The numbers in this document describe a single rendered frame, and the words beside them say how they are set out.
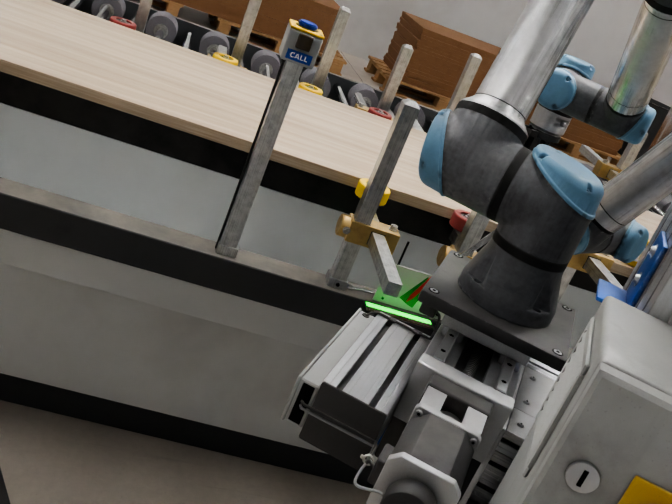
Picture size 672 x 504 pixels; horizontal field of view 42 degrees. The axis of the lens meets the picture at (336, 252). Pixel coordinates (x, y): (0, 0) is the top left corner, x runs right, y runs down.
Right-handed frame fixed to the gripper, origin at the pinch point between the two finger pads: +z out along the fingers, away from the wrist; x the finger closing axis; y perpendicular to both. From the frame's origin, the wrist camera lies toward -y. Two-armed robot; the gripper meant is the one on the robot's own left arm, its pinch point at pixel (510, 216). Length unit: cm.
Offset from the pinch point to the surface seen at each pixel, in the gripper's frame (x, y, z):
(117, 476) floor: -32, 52, 101
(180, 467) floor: -35, 34, 101
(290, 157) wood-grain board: -41, 32, 11
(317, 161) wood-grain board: -40.4, 25.5, 10.8
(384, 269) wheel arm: 3.3, 28.2, 15.2
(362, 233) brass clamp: -14.6, 23.7, 16.1
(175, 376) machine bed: -44, 39, 79
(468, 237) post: -7.3, 1.5, 9.5
